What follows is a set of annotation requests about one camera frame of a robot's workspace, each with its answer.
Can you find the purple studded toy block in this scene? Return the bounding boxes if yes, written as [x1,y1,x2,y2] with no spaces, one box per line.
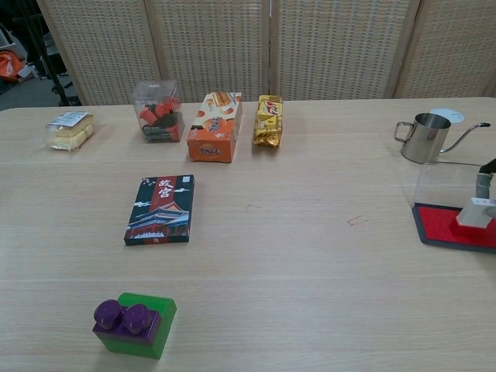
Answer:
[91,299,160,346]

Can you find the black palace print card box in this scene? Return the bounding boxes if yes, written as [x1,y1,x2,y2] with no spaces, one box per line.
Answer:
[123,174,195,247]

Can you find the orange bag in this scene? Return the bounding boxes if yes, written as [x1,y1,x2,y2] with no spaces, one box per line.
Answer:
[0,52,24,82]

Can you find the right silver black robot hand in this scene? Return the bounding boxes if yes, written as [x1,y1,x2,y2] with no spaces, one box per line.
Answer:
[475,156,496,219]

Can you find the steel long-spout pitcher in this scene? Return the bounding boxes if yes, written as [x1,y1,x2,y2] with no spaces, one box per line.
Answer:
[394,112,491,163]

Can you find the white round table grommet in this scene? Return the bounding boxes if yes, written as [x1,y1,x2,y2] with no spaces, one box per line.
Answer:
[429,108,465,122]

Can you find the wooden woven folding screen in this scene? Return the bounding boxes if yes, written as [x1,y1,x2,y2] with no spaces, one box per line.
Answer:
[36,0,496,106]

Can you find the orange biscuit box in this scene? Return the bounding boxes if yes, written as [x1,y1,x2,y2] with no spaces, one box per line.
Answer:
[186,91,243,164]

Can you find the black tripod stand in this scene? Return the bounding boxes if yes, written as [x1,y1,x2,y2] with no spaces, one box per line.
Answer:
[22,0,82,106]

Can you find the red ink pad clear lid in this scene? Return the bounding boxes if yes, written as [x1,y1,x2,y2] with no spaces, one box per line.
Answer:
[410,161,496,255]

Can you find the wrapped yellow cake packet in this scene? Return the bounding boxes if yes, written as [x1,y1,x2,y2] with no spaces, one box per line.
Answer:
[45,111,95,152]

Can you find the clear box orange black pieces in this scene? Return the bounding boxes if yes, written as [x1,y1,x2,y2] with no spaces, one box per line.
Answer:
[133,79,186,144]

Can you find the gold foil snack packet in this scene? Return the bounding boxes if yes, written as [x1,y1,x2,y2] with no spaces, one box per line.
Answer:
[253,95,284,150]

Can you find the green toy block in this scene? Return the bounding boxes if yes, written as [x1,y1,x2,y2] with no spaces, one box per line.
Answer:
[96,292,178,360]

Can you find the small red white stamp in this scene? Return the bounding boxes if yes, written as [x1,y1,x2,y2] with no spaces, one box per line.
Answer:
[449,196,496,244]

